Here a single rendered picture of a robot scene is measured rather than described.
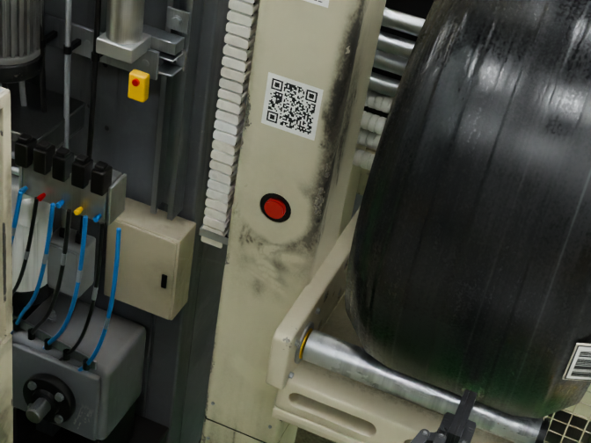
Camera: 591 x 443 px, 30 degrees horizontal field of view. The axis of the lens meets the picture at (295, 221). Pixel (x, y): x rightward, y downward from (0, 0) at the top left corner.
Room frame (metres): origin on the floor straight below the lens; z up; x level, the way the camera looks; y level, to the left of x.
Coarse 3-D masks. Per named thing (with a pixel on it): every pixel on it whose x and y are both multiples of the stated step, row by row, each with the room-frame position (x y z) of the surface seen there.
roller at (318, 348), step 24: (312, 336) 1.14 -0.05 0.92; (312, 360) 1.12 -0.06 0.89; (336, 360) 1.11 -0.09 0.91; (360, 360) 1.11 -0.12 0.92; (384, 384) 1.09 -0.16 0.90; (408, 384) 1.08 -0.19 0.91; (432, 408) 1.07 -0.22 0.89; (456, 408) 1.06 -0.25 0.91; (480, 408) 1.06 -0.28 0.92; (504, 432) 1.04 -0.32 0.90; (528, 432) 1.04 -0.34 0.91
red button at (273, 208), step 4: (268, 200) 1.22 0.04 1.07; (272, 200) 1.22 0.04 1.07; (276, 200) 1.22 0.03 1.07; (280, 200) 1.22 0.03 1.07; (268, 204) 1.22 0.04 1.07; (272, 204) 1.22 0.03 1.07; (276, 204) 1.22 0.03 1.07; (280, 204) 1.22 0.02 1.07; (268, 208) 1.22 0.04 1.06; (272, 208) 1.22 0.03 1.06; (276, 208) 1.22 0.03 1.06; (280, 208) 1.22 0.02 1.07; (284, 208) 1.22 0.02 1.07; (268, 212) 1.22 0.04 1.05; (272, 212) 1.22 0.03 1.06; (276, 212) 1.22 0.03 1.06; (280, 212) 1.22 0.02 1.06; (284, 212) 1.22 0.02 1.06; (272, 216) 1.22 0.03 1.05; (276, 216) 1.22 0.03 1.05; (280, 216) 1.22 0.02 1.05
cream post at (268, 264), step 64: (384, 0) 1.31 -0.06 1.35; (256, 64) 1.24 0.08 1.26; (320, 64) 1.22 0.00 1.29; (256, 128) 1.24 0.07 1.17; (320, 128) 1.21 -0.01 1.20; (256, 192) 1.23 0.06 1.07; (320, 192) 1.21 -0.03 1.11; (256, 256) 1.23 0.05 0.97; (320, 256) 1.25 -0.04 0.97; (256, 320) 1.22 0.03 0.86; (256, 384) 1.22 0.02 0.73
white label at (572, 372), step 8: (576, 344) 0.91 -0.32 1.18; (584, 344) 0.91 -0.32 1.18; (576, 352) 0.91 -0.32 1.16; (584, 352) 0.91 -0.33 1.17; (576, 360) 0.91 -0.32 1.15; (584, 360) 0.91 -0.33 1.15; (568, 368) 0.91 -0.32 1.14; (576, 368) 0.91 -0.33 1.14; (584, 368) 0.91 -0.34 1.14; (568, 376) 0.91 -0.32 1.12; (576, 376) 0.91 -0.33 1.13; (584, 376) 0.92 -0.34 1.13
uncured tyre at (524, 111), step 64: (448, 0) 1.14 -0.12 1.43; (512, 0) 1.11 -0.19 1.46; (576, 0) 1.11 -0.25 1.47; (448, 64) 1.05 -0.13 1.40; (512, 64) 1.04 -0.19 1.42; (576, 64) 1.04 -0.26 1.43; (384, 128) 1.04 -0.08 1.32; (448, 128) 1.00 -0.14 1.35; (512, 128) 0.99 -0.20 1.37; (576, 128) 0.99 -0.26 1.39; (384, 192) 0.99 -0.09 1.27; (448, 192) 0.97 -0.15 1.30; (512, 192) 0.96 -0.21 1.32; (576, 192) 0.95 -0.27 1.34; (384, 256) 0.97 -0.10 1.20; (448, 256) 0.95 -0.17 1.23; (512, 256) 0.93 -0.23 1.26; (576, 256) 0.92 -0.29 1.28; (384, 320) 0.97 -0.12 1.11; (448, 320) 0.94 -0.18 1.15; (512, 320) 0.92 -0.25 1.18; (576, 320) 0.91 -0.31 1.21; (448, 384) 0.98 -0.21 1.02; (512, 384) 0.93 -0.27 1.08; (576, 384) 0.94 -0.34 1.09
